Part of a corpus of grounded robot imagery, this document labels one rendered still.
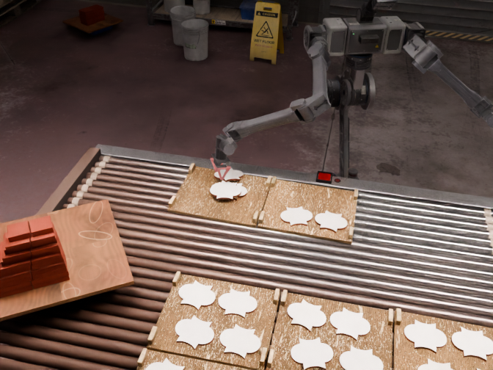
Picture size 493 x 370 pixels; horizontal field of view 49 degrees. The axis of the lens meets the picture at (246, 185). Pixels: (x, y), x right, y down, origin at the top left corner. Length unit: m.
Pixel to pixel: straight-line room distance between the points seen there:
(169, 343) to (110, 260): 0.39
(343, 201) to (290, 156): 1.95
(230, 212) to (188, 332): 0.67
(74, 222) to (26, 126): 2.89
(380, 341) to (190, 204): 1.03
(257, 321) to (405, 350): 0.52
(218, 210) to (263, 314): 0.61
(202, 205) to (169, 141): 2.21
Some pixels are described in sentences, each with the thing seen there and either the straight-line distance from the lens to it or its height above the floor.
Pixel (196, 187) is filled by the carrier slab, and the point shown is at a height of 0.94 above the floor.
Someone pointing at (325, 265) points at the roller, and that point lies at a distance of 2.23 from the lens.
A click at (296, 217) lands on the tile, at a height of 0.95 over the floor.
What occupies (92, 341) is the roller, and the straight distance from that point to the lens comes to 2.02.
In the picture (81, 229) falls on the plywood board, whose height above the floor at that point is 1.04.
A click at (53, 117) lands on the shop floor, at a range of 5.17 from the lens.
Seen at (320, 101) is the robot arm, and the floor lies 1.41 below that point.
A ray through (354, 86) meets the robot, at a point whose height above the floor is 1.20.
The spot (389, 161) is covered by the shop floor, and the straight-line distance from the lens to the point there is 4.53.
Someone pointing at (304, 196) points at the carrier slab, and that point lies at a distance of 2.52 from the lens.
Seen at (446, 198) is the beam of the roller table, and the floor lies 0.91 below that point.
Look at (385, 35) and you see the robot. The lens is 2.86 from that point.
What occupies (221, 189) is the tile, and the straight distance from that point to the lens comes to 2.48.
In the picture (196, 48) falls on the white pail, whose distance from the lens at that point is 5.93.
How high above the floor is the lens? 2.51
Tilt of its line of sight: 38 degrees down
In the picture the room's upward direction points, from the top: 1 degrees clockwise
